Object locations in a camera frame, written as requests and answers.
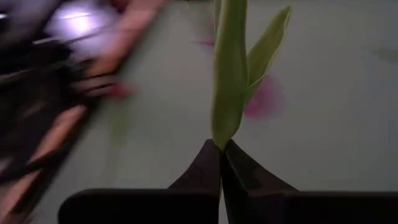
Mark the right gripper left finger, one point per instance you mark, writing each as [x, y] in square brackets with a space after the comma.
[186, 199]

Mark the pink glass vase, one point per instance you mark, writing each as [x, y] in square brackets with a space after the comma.
[267, 102]

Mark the pink artificial tulip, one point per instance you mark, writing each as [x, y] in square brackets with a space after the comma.
[230, 77]

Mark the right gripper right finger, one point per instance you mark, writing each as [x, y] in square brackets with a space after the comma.
[280, 205]

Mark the green table mat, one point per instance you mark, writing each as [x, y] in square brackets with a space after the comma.
[326, 124]

